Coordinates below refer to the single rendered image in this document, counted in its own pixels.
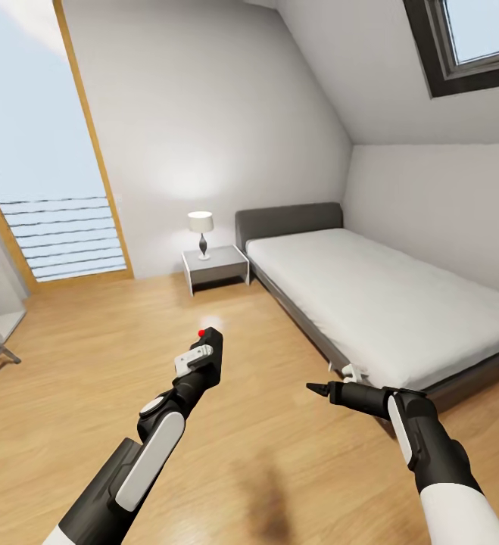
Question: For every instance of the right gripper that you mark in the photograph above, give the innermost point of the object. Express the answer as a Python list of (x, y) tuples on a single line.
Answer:
[(352, 395)]

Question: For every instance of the bed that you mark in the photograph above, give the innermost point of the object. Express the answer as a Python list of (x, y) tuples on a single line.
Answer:
[(411, 324)]

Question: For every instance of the table lamp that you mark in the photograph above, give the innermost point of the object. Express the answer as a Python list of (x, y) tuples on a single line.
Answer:
[(201, 222)]

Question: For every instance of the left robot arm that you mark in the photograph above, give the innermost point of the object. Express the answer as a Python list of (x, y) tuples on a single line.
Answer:
[(106, 509)]

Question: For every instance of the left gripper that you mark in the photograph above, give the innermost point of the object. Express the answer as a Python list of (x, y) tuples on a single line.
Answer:
[(200, 380)]

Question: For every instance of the digital camera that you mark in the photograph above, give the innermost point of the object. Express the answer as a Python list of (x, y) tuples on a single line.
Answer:
[(214, 338)]

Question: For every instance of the nightstand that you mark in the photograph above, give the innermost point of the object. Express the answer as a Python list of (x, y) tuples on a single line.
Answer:
[(224, 262)]

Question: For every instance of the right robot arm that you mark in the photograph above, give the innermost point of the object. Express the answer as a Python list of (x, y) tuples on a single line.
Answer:
[(456, 510)]

